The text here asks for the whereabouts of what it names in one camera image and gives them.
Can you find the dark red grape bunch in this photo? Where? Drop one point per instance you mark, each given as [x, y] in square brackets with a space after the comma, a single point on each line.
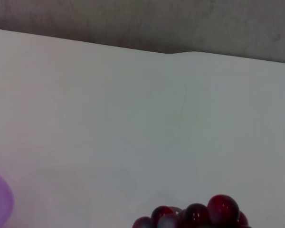
[197, 213]

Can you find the purple wavy plastic bowl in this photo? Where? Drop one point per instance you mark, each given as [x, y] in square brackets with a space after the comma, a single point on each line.
[0, 197]

